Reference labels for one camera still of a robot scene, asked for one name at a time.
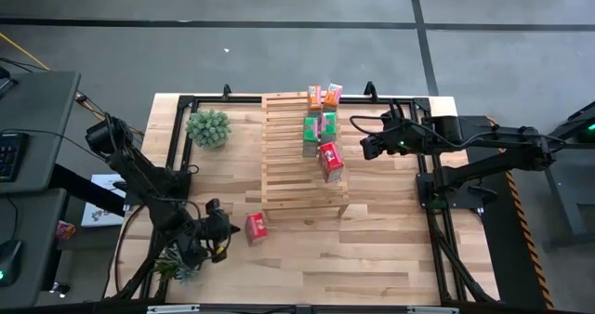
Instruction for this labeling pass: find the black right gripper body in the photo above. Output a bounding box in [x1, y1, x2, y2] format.
[371, 113, 422, 160]

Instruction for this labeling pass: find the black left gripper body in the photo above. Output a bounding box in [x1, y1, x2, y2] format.
[199, 199, 231, 264]

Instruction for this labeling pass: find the red cereal box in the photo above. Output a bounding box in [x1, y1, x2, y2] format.
[317, 141, 346, 184]
[245, 212, 270, 248]

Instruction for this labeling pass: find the green cereal box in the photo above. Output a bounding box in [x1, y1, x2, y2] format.
[319, 111, 338, 144]
[301, 116, 321, 159]

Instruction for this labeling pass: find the orange cereal box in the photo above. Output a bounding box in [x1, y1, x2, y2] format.
[306, 85, 324, 118]
[323, 83, 344, 114]

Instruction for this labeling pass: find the wooden slatted shelf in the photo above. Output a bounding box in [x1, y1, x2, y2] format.
[259, 90, 350, 221]

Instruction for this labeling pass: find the spiky succulent plant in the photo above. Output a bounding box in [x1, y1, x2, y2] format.
[152, 246, 201, 285]

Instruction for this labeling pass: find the round green plant in pot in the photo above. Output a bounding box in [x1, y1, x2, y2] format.
[185, 108, 232, 150]

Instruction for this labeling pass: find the white printed box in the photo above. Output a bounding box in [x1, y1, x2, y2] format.
[81, 173, 127, 229]

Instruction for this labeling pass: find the small pink object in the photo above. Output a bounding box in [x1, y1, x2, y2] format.
[55, 219, 77, 242]

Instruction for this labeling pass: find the black mat with striped edge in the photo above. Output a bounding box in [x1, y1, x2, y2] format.
[462, 115, 555, 310]

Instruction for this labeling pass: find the black stand with green lights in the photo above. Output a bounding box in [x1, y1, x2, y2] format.
[538, 100, 595, 253]

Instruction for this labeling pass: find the grey desk with mouse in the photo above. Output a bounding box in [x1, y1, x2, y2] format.
[0, 188, 69, 308]

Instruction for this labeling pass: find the black computer mouse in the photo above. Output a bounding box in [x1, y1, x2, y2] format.
[0, 239, 23, 288]

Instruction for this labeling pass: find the grey desk with keyboard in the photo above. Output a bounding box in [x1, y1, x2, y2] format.
[0, 71, 82, 194]

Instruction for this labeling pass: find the black keyboard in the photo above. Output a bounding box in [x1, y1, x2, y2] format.
[0, 132, 29, 184]

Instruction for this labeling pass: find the black aluminium table frame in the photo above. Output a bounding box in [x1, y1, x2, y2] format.
[104, 81, 501, 306]

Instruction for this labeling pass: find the silver metal bracket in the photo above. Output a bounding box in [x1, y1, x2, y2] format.
[406, 306, 460, 314]
[146, 304, 201, 314]

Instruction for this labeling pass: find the yellow cable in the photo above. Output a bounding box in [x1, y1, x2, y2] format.
[0, 31, 145, 137]

